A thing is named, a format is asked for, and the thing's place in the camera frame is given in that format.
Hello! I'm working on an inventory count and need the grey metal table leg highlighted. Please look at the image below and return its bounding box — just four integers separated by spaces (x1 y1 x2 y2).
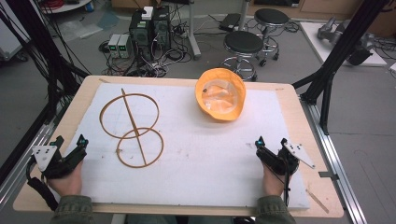
186 0 203 61

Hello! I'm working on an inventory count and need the person's right hand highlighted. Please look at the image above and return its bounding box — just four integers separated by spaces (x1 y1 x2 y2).
262 162 293 198

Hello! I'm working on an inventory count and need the white box on tower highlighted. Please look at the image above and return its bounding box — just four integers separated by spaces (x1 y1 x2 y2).
141 6 154 21

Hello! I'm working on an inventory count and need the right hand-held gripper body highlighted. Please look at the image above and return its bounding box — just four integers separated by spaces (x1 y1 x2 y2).
255 141 317 176

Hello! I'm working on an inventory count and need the clear plastic sheet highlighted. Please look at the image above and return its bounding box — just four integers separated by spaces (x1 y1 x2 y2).
58 19 105 42

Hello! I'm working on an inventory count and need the white round table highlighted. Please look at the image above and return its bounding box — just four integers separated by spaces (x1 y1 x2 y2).
39 0 93 15

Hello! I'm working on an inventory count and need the white equipment case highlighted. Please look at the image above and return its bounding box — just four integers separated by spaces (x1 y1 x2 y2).
0 17 30 63

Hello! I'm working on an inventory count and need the white floor board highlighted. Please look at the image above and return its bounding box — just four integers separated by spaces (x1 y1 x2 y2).
299 21 389 68

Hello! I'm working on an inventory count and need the aluminium rail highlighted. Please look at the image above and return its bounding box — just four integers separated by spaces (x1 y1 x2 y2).
299 98 369 224
0 98 70 213

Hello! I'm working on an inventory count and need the black sleeved gripper cable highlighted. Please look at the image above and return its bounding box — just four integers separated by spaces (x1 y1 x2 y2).
25 154 60 212

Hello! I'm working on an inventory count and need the black metal frame stand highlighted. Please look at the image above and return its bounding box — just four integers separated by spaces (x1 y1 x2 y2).
0 0 92 120
291 0 391 135

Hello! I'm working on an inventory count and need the white foam mat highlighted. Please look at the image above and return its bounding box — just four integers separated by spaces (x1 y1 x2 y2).
59 81 311 210

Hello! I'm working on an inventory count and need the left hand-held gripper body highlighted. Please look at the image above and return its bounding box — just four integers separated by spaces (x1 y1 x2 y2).
32 145 88 180

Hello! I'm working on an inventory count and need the grey bench power supply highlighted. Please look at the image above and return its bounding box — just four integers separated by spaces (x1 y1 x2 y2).
107 34 121 59
118 34 134 60

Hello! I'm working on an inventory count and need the wooden two-ring hat rack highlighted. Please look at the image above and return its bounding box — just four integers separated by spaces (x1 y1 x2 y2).
99 88 165 169

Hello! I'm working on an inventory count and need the thin wooden strip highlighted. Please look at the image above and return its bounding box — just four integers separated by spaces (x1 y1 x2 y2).
305 189 331 215

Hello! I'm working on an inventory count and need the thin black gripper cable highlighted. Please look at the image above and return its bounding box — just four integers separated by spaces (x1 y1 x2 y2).
265 157 291 208

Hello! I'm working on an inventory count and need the orange hat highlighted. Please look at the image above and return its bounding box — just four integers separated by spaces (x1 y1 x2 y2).
194 67 248 122

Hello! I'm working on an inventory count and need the black flat case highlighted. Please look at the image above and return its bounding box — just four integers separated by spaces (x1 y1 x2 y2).
218 12 242 33

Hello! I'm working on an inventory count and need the grey tape piece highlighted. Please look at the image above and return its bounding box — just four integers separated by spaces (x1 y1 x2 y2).
318 170 340 182

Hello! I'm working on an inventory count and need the black computer tower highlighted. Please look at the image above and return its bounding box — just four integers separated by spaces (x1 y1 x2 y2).
151 5 172 52
128 9 154 61

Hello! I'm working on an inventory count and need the tangle of floor cables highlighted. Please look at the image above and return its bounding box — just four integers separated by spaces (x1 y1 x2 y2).
98 40 194 78

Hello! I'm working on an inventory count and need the black round stool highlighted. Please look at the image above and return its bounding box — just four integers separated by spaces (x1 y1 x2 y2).
253 7 291 63
221 30 265 83

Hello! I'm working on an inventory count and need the person's left hand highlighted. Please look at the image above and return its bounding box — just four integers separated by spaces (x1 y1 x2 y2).
47 161 84 198

